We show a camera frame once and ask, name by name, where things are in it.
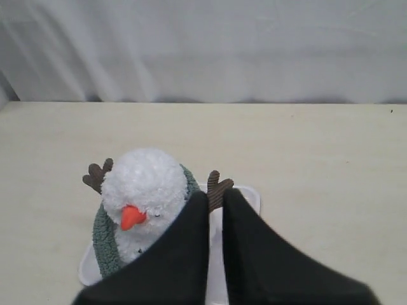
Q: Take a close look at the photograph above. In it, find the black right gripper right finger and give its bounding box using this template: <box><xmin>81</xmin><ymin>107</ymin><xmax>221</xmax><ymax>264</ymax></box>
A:
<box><xmin>223</xmin><ymin>189</ymin><xmax>380</xmax><ymax>304</ymax></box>

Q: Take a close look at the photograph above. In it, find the white plush snowman toy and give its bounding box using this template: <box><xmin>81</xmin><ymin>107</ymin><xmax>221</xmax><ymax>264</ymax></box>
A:
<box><xmin>81</xmin><ymin>149</ymin><xmax>235</xmax><ymax>263</ymax></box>

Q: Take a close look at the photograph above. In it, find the white curtain backdrop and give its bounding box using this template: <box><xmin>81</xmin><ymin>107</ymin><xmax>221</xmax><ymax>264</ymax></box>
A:
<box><xmin>1</xmin><ymin>1</ymin><xmax>406</xmax><ymax>104</ymax></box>

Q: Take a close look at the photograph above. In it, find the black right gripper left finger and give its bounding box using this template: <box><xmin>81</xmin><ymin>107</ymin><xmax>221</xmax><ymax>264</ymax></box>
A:
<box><xmin>73</xmin><ymin>191</ymin><xmax>209</xmax><ymax>305</ymax></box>

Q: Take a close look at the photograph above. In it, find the white plastic tray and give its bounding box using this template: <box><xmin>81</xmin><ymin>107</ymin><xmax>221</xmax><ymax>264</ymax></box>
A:
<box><xmin>78</xmin><ymin>183</ymin><xmax>262</xmax><ymax>305</ymax></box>

